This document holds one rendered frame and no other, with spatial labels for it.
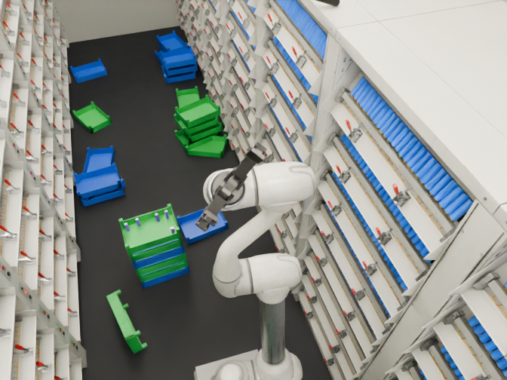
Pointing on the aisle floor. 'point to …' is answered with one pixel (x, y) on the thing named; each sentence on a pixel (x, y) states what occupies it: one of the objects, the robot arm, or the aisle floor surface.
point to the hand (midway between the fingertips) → (235, 184)
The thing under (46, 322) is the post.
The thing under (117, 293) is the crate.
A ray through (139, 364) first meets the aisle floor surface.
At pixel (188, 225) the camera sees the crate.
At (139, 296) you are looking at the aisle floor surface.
